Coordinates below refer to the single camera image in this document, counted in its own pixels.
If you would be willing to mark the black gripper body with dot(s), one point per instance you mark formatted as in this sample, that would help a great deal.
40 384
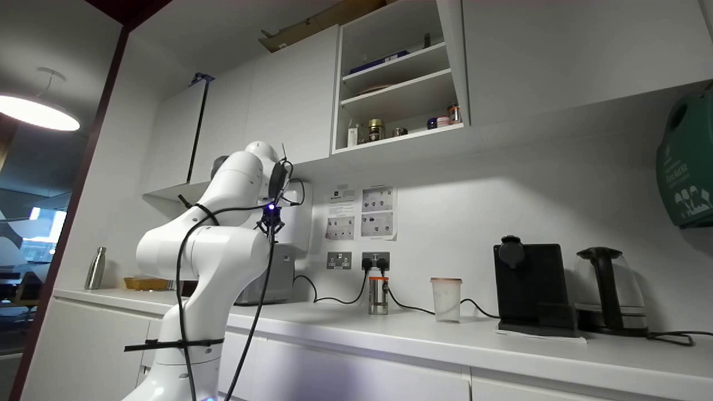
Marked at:
270 220

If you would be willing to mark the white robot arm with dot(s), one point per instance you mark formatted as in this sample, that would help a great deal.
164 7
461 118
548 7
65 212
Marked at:
227 241

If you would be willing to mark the small metal canister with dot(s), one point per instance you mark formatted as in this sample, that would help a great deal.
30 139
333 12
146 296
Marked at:
378 294

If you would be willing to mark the brown tray on counter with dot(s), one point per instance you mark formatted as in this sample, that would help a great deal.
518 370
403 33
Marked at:
146 284

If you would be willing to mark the translucent plastic cup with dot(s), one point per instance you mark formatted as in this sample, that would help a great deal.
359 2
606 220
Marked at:
446 299

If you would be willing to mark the black coffee machine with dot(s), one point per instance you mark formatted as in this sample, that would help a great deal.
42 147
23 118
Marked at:
531 288

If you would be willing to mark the round ceiling lamp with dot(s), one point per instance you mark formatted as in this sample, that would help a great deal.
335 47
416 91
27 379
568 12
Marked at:
38 109

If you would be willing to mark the green first aid box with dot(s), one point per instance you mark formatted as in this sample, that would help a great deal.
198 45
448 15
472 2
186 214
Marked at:
684 161

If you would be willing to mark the double wall socket with plugs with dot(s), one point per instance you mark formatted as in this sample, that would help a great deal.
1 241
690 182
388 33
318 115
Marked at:
374 258

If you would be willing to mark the open white wall shelf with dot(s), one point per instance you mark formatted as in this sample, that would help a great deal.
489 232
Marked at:
401 73

